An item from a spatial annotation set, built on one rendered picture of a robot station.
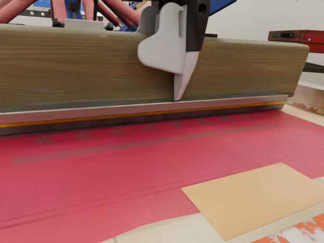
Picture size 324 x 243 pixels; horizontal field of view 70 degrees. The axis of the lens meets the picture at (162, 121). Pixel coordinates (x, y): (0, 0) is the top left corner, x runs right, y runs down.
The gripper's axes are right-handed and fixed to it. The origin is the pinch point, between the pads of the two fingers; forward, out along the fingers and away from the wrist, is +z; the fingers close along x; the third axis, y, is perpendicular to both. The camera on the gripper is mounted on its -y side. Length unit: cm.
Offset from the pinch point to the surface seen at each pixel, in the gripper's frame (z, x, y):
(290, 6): -29, -149, -200
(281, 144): 5.0, 9.3, -8.3
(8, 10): -10, -97, 26
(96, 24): -6, -64, -3
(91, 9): -12, -89, -6
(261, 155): 4.9, 10.3, -4.3
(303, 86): 2.1, -0.5, -24.1
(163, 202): 4.5, 13.0, 7.1
